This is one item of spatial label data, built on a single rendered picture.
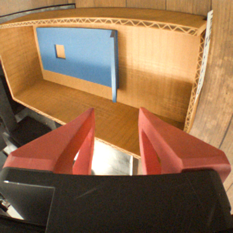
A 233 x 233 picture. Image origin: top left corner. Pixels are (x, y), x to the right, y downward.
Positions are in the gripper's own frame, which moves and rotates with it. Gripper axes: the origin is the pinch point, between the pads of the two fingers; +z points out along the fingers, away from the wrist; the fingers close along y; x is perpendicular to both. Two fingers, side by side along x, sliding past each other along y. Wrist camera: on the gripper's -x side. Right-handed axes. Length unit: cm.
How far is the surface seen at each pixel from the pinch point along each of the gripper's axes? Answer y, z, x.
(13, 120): 22.5, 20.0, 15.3
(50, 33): 9.1, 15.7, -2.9
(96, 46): 2.2, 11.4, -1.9
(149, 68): -3.3, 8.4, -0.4
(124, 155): -1.1, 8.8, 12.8
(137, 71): -2.2, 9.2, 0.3
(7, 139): 24.6, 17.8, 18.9
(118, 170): -0.3, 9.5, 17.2
